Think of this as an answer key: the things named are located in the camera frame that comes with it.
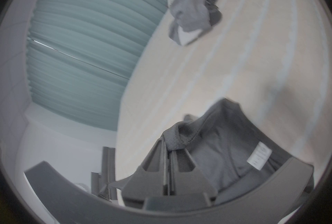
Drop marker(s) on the black chest of drawers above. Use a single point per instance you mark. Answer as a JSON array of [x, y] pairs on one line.
[[107, 166]]

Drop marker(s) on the bed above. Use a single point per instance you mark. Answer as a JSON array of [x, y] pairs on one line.
[[233, 49]]

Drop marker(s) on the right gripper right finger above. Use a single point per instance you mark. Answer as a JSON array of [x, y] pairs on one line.
[[189, 181]]

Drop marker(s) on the black T-shirt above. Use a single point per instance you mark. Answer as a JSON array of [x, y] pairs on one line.
[[220, 145]]

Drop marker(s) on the pile of clothes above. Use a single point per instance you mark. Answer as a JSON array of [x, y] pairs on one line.
[[192, 10]]

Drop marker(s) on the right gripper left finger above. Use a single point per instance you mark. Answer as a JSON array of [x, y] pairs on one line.
[[153, 178]]

